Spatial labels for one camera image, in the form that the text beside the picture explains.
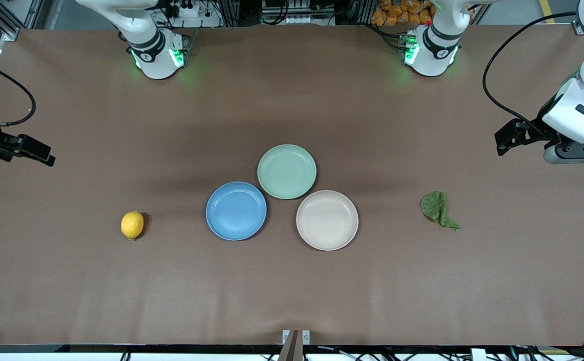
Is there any green lettuce leaf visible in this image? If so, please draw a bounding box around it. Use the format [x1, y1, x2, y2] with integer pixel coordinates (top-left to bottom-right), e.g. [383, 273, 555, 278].
[419, 190, 461, 232]

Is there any yellow lemon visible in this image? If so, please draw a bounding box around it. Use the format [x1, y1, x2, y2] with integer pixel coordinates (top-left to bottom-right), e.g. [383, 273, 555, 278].
[120, 211, 145, 241]

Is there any bag of oranges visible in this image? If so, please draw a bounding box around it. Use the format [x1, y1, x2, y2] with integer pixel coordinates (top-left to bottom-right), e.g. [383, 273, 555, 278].
[371, 0, 435, 27]

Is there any beige plate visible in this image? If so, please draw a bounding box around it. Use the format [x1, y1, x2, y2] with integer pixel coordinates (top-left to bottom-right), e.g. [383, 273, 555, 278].
[296, 190, 359, 251]

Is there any white power strip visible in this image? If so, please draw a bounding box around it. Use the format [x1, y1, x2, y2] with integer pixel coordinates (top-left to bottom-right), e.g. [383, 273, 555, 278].
[168, 0, 208, 19]

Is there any blue plate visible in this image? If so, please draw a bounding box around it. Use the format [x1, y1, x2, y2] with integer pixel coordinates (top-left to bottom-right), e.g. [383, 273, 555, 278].
[205, 181, 268, 242]

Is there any green plate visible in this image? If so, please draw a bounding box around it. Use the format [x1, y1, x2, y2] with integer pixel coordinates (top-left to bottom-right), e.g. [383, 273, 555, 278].
[257, 144, 318, 200]

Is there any white electronics box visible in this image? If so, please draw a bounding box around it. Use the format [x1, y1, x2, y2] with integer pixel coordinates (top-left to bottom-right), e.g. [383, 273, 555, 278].
[261, 0, 319, 26]

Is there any aluminium frame profile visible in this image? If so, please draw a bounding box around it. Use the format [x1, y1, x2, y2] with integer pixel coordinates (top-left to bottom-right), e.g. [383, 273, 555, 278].
[0, 0, 47, 42]

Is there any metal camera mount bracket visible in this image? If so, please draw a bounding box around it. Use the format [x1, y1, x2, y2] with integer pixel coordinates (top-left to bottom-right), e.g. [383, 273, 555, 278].
[278, 329, 311, 361]

